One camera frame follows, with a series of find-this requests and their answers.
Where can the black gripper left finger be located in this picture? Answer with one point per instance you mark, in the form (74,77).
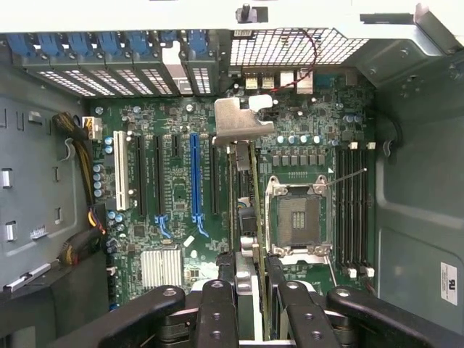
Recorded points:
(217,315)

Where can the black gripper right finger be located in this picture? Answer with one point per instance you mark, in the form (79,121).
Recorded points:
(308,319)

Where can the silver socket cover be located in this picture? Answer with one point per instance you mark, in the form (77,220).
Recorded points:
(304,259)

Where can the silver chipset heatsink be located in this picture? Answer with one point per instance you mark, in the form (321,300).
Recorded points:
(161,268)

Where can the CPU socket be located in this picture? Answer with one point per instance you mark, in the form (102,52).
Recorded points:
(297,217)

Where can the black RAM slot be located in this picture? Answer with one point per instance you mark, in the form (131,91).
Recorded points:
(350,210)
(360,210)
(340,210)
(369,210)

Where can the green RAM stick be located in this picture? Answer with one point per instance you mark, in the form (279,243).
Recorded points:
(230,199)

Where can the blue expansion slot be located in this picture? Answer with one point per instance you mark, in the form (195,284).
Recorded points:
(195,174)

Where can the thin locking lever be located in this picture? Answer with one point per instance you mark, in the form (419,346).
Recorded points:
(348,177)

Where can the white expansion slot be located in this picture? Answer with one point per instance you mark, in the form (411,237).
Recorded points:
(121,170)

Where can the short black expansion slot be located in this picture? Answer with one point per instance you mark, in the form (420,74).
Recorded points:
(176,145)

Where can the black plastic shroud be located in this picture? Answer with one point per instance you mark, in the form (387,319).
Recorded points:
(36,311)

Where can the open dark PC case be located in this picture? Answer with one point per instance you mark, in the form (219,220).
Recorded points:
(417,163)

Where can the green motherboard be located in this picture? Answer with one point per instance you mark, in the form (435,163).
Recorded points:
(308,108)

